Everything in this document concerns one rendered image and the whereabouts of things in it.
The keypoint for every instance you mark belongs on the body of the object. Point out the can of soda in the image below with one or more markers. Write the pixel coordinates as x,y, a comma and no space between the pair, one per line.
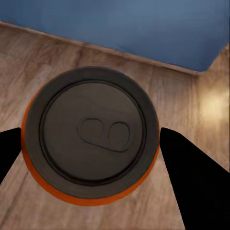
90,136

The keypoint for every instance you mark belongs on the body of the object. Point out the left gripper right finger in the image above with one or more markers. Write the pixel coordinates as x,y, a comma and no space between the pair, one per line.
201,186

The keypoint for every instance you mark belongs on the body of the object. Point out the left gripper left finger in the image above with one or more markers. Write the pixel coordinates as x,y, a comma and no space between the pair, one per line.
10,147

